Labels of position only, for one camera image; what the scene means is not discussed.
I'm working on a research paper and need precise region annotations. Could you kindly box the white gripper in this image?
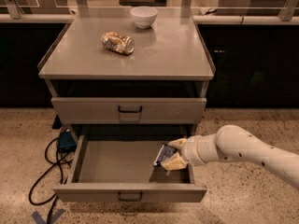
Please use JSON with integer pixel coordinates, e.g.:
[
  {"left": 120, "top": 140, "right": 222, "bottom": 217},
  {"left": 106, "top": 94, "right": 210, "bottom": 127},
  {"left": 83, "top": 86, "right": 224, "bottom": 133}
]
[{"left": 161, "top": 134, "right": 219, "bottom": 171}]

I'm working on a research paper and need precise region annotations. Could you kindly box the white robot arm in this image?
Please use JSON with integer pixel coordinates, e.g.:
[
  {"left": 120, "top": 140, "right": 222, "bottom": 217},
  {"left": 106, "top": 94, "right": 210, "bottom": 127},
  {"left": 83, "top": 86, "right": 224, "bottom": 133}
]
[{"left": 161, "top": 125, "right": 299, "bottom": 189}]

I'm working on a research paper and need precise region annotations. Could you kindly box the grey drawer cabinet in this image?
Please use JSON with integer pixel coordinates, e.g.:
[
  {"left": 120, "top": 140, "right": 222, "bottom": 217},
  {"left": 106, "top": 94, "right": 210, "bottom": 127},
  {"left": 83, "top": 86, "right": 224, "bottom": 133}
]
[{"left": 36, "top": 7, "right": 217, "bottom": 203}]

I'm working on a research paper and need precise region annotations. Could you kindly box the open grey middle drawer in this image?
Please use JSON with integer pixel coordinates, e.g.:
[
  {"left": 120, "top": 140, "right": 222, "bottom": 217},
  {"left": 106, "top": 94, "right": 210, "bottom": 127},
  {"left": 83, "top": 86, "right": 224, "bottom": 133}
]
[{"left": 54, "top": 135, "right": 207, "bottom": 203}]

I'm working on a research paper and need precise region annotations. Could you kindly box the closed grey top drawer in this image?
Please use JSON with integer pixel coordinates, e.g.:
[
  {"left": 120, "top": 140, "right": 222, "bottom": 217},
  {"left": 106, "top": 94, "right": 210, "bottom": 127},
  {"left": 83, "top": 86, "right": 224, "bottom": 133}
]
[{"left": 51, "top": 97, "right": 206, "bottom": 124}]

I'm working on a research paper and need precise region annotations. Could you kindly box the blue power box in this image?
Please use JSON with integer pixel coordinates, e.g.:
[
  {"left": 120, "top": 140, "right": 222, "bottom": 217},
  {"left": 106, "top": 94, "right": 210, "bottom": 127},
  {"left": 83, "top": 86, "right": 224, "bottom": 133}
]
[{"left": 57, "top": 131, "right": 77, "bottom": 153}]

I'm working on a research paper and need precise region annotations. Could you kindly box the crushed gold soda can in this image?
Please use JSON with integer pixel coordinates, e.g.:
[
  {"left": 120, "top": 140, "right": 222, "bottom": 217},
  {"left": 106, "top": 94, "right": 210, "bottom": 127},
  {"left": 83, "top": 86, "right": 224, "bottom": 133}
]
[{"left": 101, "top": 32, "right": 135, "bottom": 55}]

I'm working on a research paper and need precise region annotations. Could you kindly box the white ceramic bowl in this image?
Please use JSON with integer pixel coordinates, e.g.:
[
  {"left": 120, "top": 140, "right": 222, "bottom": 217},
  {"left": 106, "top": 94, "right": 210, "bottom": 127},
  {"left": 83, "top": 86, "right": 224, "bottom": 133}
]
[{"left": 130, "top": 7, "right": 158, "bottom": 29}]

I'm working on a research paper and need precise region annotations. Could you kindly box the black middle drawer handle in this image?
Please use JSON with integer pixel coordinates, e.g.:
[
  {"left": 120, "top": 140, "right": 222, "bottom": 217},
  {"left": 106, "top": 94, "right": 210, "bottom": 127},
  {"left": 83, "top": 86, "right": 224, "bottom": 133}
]
[{"left": 118, "top": 192, "right": 143, "bottom": 203}]

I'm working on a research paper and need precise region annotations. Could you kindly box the black floor cable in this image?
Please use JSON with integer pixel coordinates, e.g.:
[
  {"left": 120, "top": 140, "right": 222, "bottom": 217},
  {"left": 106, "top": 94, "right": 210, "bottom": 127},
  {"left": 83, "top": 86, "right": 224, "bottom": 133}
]
[{"left": 27, "top": 136, "right": 75, "bottom": 224}]

